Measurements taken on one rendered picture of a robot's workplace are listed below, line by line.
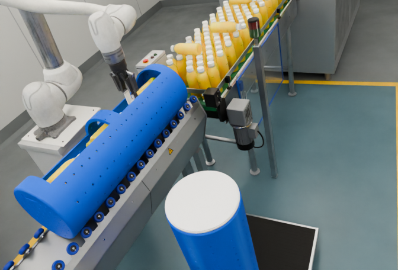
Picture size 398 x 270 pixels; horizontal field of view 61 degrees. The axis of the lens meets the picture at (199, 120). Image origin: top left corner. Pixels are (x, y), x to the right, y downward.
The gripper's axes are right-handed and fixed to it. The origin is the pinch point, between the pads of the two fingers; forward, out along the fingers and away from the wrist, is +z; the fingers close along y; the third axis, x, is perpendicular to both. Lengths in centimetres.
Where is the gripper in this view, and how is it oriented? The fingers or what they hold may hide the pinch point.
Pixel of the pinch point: (131, 97)
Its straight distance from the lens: 162.8
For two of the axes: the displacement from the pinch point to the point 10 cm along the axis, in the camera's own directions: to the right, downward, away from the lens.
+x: 4.5, -6.2, 6.4
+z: 2.3, 7.8, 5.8
